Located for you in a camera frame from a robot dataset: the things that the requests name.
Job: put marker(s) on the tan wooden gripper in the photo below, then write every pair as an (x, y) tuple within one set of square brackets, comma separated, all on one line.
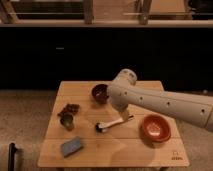
[(125, 115)]

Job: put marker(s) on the dark metal cup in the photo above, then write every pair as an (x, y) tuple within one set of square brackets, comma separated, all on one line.
[(67, 122)]

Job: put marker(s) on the wooden shelf frame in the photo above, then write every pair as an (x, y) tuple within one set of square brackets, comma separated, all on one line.
[(107, 13)]

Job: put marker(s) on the white handled dish brush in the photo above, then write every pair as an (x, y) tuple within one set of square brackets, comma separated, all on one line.
[(103, 126)]

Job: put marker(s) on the dark brown bowl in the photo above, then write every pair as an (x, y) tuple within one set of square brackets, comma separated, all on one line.
[(99, 93)]

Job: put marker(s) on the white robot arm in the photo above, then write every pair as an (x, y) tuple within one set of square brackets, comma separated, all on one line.
[(191, 108)]

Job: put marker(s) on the red orange bowl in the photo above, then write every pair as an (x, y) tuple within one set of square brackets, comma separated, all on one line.
[(155, 128)]

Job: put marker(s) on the brown grape bunch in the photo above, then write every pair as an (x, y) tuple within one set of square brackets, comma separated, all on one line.
[(69, 109)]

